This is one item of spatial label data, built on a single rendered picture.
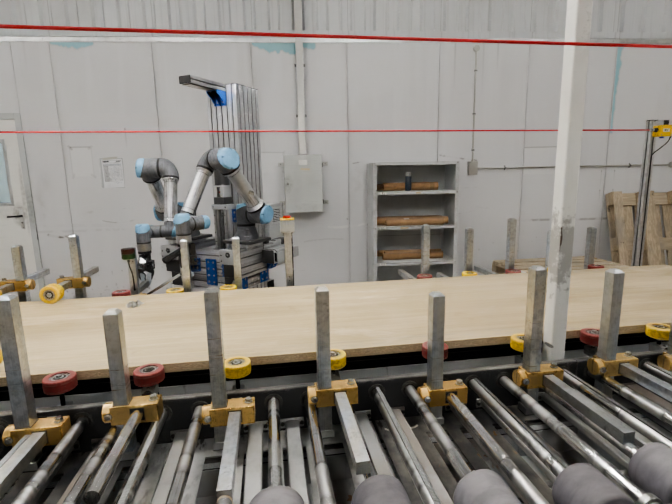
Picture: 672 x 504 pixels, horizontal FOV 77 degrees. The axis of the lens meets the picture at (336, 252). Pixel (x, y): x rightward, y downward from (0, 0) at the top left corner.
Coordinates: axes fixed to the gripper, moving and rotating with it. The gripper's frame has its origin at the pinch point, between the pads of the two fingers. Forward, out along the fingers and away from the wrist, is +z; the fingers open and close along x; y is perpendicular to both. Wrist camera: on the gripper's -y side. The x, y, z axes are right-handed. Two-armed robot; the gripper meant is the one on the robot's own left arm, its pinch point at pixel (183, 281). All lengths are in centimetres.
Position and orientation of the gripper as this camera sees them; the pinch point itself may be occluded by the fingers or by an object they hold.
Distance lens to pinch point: 237.9
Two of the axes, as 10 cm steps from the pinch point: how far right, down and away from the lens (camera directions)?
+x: -4.8, -1.5, 8.6
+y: 8.7, -1.0, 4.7
